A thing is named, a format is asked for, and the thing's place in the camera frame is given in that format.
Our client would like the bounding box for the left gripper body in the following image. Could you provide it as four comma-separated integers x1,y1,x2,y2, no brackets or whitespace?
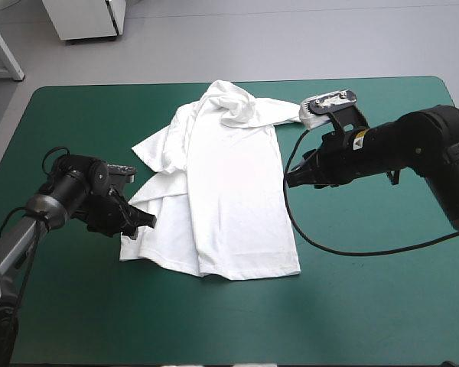
83,190,138,238

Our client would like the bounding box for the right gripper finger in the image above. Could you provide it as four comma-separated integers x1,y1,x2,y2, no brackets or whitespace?
285,169,317,190
292,148,319,173

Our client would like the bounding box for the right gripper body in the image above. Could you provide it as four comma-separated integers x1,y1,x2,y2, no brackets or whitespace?
312,129,356,189

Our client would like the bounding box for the white T-shirt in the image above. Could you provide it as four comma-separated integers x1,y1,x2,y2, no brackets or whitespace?
119,80,304,281

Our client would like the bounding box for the white cabinet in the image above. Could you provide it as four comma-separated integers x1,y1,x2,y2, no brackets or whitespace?
41,0,128,46

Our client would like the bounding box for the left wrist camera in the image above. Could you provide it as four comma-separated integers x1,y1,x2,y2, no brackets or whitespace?
106,163,138,185

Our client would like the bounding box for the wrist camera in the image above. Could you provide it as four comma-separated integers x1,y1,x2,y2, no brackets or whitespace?
298,88,369,135
106,163,138,185

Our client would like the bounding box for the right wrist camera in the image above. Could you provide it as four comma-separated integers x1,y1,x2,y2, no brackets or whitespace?
298,88,369,135

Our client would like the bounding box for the white table frame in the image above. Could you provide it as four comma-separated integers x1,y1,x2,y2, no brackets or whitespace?
0,10,25,82

